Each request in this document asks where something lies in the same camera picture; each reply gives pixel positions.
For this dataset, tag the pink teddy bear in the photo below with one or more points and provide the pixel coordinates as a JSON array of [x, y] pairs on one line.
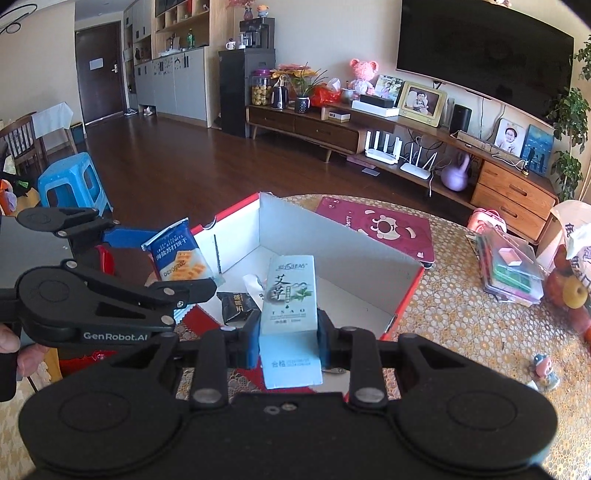
[[364, 73]]

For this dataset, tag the pink cartoon figurine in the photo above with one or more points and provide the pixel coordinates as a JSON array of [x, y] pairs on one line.
[[544, 378]]

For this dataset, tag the potted green plant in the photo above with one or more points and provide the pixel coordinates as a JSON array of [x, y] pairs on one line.
[[569, 117]]

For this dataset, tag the wooden tv cabinet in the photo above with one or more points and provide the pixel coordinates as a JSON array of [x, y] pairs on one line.
[[524, 201]]

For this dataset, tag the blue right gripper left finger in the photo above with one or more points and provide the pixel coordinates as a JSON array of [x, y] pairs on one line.
[[242, 345]]

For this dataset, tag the black cabinet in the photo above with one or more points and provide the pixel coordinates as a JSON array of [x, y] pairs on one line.
[[236, 67]]

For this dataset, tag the blue picture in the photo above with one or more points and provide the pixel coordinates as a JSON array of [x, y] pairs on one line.
[[537, 149]]

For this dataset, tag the child portrait photo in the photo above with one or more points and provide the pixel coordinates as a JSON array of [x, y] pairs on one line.
[[510, 137]]

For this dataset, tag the maroon bear tablet case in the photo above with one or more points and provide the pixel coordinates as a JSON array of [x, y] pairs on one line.
[[406, 233]]

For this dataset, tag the white plastic bag of fruit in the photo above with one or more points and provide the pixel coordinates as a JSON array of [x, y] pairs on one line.
[[564, 253]]

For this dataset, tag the framed photo cream frame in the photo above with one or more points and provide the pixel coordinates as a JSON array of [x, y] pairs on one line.
[[422, 104]]

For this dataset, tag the stack of plastic bead cases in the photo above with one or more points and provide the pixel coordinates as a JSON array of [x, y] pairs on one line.
[[509, 270]]

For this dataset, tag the flower pot arrangement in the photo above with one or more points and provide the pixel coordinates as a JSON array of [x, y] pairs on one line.
[[303, 80]]

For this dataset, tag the black speaker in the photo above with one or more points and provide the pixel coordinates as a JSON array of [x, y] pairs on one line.
[[460, 120]]

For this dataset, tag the pink toy case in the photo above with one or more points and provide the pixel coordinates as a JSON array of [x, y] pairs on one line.
[[482, 218]]

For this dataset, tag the white chicken snack packet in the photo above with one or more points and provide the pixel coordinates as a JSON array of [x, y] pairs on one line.
[[255, 289]]

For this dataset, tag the white router thin antennas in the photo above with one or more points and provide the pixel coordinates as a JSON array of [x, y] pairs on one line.
[[418, 168]]

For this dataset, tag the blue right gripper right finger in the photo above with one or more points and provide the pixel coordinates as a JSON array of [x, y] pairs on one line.
[[331, 346]]

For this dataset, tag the black snack packet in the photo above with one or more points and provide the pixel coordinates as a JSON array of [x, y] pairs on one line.
[[236, 307]]

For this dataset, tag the light green tea box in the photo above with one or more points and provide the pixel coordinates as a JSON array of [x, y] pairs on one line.
[[288, 342]]

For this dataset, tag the blue plastic stool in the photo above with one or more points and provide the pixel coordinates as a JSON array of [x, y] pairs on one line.
[[73, 182]]

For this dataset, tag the blue cracker packet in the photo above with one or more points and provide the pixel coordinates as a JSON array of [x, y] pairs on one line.
[[176, 256]]

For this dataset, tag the red cardboard box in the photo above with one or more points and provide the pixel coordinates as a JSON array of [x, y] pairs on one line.
[[361, 282]]

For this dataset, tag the person left hand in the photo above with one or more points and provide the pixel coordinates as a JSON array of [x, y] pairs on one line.
[[29, 357]]

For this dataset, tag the black television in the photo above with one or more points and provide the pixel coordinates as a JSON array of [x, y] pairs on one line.
[[490, 49]]

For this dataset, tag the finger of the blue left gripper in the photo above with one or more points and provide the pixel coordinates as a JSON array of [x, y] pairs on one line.
[[127, 238], [181, 293]]

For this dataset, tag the white router tall antennas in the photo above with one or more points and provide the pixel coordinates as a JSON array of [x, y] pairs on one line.
[[383, 147]]

